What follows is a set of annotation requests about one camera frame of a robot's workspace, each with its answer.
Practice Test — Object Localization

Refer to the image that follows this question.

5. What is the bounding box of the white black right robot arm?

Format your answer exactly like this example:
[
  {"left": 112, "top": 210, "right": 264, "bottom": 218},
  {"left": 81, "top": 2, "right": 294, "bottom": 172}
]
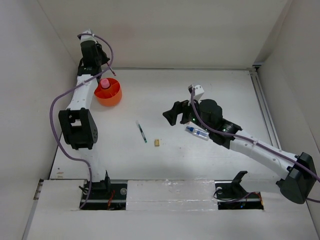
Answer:
[{"left": 162, "top": 99, "right": 320, "bottom": 204}]

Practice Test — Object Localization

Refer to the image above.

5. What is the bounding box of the yellow rubber eraser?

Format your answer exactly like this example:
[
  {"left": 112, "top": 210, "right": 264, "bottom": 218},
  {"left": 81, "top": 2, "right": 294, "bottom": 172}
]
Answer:
[{"left": 154, "top": 139, "right": 160, "bottom": 147}]

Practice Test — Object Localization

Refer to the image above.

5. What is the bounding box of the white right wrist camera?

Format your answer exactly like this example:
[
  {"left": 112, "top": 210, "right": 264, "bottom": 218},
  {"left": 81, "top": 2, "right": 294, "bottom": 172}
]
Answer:
[{"left": 188, "top": 84, "right": 205, "bottom": 102}]

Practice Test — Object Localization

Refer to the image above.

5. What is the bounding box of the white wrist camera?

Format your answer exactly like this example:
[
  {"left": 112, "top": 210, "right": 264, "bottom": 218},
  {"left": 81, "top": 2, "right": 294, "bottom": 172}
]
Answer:
[
  {"left": 188, "top": 84, "right": 205, "bottom": 102},
  {"left": 77, "top": 29, "right": 97, "bottom": 43}
]

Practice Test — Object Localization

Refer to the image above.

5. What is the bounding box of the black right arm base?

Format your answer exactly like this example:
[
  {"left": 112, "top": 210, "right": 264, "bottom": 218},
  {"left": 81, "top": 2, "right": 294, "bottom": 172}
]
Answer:
[{"left": 213, "top": 171, "right": 264, "bottom": 210}]

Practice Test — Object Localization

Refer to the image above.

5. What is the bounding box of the aluminium side rail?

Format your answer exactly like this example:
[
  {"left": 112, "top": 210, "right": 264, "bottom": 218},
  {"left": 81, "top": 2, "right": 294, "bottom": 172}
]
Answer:
[{"left": 249, "top": 66, "right": 282, "bottom": 150}]

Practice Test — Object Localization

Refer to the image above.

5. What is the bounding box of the white foam block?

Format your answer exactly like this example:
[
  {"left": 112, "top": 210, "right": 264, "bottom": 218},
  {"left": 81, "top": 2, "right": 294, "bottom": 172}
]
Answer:
[{"left": 126, "top": 179, "right": 218, "bottom": 212}]

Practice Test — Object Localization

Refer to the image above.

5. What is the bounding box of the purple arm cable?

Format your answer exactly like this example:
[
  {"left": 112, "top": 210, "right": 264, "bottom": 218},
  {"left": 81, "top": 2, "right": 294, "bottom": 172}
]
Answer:
[
  {"left": 191, "top": 91, "right": 320, "bottom": 204},
  {"left": 49, "top": 33, "right": 115, "bottom": 210}
]

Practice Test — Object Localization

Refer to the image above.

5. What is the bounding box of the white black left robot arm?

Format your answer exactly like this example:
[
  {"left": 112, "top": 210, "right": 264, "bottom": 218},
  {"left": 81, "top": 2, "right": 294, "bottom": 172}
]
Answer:
[{"left": 58, "top": 39, "right": 112, "bottom": 199}]

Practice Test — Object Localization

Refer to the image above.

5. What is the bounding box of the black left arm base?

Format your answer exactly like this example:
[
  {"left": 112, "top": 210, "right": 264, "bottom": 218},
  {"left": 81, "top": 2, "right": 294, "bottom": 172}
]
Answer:
[{"left": 79, "top": 173, "right": 128, "bottom": 211}]

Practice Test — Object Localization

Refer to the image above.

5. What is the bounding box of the green gel pen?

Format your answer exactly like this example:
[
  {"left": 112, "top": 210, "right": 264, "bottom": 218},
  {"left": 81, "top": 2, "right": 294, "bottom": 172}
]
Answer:
[{"left": 136, "top": 120, "right": 148, "bottom": 143}]

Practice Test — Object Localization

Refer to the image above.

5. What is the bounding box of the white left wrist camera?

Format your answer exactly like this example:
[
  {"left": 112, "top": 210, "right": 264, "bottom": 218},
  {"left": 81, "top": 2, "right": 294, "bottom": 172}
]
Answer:
[{"left": 77, "top": 29, "right": 97, "bottom": 43}]

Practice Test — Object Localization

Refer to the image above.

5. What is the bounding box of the orange ribbed round container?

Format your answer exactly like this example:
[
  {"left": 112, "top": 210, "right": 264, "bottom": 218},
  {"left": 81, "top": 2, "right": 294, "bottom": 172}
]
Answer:
[{"left": 94, "top": 77, "right": 123, "bottom": 107}]

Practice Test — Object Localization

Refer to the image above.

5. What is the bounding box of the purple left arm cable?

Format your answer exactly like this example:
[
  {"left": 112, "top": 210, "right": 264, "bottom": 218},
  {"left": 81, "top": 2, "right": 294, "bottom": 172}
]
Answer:
[{"left": 49, "top": 33, "right": 115, "bottom": 210}]

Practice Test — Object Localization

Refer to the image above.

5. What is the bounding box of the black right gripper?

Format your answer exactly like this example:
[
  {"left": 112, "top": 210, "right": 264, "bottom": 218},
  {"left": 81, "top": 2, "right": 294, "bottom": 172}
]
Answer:
[{"left": 162, "top": 94, "right": 213, "bottom": 133}]

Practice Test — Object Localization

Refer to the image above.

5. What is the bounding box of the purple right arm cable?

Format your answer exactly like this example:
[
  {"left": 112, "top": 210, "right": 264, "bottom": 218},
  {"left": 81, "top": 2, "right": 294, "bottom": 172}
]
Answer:
[{"left": 191, "top": 91, "right": 320, "bottom": 204}]

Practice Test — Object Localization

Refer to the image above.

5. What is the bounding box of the clear blue-capped glue bottle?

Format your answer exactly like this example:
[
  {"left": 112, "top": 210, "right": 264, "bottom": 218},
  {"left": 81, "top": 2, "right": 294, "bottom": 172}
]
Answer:
[{"left": 185, "top": 126, "right": 210, "bottom": 141}]

